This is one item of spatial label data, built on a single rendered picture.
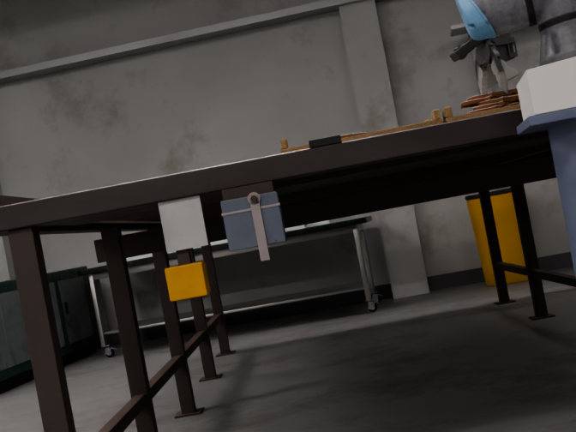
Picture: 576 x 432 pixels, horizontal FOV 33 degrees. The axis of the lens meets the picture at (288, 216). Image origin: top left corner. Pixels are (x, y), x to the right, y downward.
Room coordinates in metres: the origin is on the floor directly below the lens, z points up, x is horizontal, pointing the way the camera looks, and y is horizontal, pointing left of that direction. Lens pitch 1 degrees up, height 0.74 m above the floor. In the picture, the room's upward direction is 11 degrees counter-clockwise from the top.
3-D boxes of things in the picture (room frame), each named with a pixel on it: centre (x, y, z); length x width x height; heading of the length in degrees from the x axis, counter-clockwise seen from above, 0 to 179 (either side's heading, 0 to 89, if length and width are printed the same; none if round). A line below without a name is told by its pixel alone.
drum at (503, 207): (7.67, -1.63, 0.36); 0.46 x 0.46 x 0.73
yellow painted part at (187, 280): (2.31, 0.26, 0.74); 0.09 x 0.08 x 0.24; 89
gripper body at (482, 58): (2.53, -0.61, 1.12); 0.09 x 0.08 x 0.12; 106
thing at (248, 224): (2.31, 0.08, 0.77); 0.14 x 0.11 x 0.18; 89
